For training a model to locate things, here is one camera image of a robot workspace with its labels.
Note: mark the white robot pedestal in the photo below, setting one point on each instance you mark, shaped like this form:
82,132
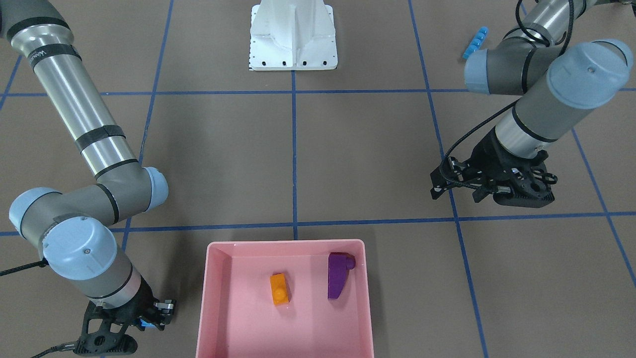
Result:
292,35

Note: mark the purple block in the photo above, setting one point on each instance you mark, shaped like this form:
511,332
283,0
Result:
339,264

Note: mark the long blue block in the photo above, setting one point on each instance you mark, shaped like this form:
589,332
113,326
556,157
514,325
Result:
476,42

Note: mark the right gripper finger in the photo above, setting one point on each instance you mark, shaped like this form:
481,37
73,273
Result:
165,306
159,325

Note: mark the pink plastic box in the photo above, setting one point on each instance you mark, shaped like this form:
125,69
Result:
239,320

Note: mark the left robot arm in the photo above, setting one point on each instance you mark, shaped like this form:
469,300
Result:
557,85

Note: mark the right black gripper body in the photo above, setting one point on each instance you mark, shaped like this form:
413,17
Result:
139,302

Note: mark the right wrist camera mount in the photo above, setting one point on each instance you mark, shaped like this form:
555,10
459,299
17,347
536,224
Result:
100,336

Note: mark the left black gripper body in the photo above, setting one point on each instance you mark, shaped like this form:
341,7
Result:
488,153

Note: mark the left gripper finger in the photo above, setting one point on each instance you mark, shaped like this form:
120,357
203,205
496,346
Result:
484,191
440,187

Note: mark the orange block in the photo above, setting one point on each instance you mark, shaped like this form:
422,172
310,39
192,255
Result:
279,289

